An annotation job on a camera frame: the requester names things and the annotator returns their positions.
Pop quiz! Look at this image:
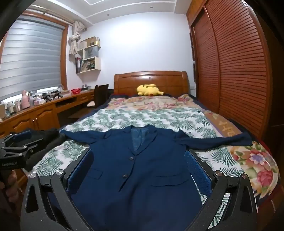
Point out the dark wooden chair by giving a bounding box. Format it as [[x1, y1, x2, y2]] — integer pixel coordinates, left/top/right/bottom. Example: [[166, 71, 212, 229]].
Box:
[[68, 84, 110, 119]]

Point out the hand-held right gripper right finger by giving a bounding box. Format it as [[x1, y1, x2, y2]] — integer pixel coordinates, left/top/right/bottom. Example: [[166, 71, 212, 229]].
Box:
[[184, 149, 259, 231]]

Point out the wooden bed headboard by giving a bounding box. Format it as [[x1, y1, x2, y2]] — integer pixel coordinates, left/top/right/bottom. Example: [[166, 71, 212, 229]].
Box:
[[114, 71, 190, 98]]

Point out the wooden window frame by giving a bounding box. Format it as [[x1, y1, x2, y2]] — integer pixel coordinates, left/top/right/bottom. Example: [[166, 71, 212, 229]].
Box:
[[0, 12, 70, 94]]

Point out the blue blazer jacket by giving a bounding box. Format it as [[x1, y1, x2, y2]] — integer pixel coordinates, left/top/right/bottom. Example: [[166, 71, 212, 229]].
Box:
[[59, 124, 253, 231]]

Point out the wooden desk cabinet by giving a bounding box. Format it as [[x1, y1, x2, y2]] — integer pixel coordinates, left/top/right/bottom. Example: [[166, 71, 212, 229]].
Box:
[[0, 90, 96, 138]]

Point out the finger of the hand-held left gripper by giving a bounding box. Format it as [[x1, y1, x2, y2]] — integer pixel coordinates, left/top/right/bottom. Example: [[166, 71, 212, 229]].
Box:
[[0, 131, 45, 148], [0, 142, 43, 159]]

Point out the yellow plush toy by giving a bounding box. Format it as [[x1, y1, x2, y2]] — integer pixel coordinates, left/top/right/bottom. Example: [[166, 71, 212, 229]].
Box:
[[136, 84, 165, 97]]

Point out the black garment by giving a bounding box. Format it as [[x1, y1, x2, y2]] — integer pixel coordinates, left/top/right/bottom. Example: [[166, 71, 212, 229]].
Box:
[[21, 128, 67, 171]]

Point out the leaf print bed sheet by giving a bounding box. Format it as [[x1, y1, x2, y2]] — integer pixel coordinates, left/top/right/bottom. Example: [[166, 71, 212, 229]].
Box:
[[31, 108, 247, 231]]

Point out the tied beige curtain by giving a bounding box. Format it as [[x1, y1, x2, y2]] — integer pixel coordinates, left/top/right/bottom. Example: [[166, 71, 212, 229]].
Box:
[[68, 21, 87, 56]]

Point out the wooden louvered wardrobe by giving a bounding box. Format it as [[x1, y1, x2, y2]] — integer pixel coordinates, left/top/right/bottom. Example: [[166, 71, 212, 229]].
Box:
[[186, 0, 275, 143]]

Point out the person's left hand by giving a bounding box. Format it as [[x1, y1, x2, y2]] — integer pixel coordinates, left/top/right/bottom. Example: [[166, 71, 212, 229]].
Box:
[[3, 172, 24, 201]]

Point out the pink thermos jug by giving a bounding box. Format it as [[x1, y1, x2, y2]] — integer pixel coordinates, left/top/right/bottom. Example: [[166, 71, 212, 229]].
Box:
[[21, 90, 31, 109]]

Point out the white wall shelf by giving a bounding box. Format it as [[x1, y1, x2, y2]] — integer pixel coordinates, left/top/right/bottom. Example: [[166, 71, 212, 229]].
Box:
[[75, 37, 102, 74]]

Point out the grey window blind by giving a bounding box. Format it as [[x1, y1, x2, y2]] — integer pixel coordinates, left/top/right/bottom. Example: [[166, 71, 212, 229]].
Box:
[[0, 17, 64, 100]]

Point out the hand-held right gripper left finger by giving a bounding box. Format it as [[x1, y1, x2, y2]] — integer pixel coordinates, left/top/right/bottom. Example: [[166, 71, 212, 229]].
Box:
[[20, 148, 96, 231]]

